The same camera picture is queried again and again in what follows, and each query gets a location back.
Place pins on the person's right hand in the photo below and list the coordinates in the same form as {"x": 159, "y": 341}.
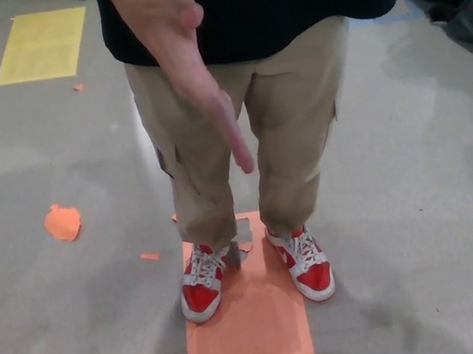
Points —
{"x": 184, "y": 52}

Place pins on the person's right red white sneaker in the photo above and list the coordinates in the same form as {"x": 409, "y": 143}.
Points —
{"x": 199, "y": 296}

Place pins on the person's red white sneaker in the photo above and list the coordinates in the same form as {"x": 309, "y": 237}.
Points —
{"x": 314, "y": 274}
{"x": 199, "y": 296}

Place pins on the person's left red white sneaker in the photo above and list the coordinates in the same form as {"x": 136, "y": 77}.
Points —
{"x": 314, "y": 274}

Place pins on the tiny orange paper scrap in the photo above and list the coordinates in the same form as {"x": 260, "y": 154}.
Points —
{"x": 79, "y": 86}
{"x": 174, "y": 218}

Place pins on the khaki cargo trousers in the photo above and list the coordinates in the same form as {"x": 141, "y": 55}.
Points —
{"x": 291, "y": 99}

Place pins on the yellow rectangular floor paper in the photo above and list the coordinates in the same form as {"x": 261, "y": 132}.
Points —
{"x": 41, "y": 46}

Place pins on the small flat orange paper strip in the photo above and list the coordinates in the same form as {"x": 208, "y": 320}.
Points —
{"x": 150, "y": 256}

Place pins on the large torn orange paper scrap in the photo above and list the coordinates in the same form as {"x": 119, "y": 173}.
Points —
{"x": 63, "y": 222}

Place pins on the orange rectangular floor paper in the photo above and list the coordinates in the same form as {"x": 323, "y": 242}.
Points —
{"x": 249, "y": 331}

